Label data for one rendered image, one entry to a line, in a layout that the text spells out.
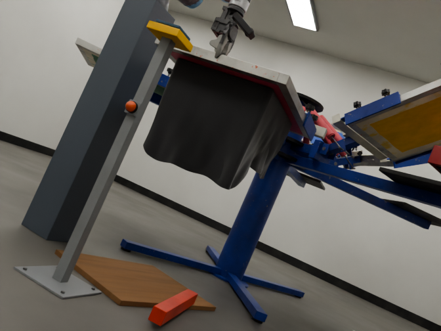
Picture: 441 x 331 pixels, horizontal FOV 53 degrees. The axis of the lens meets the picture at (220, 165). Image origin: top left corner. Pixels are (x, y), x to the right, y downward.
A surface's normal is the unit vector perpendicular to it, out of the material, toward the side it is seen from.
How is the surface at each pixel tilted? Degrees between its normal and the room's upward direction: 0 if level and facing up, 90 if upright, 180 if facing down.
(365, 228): 90
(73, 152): 90
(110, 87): 90
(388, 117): 148
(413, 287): 90
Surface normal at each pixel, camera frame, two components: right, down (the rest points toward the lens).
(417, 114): -0.03, 0.89
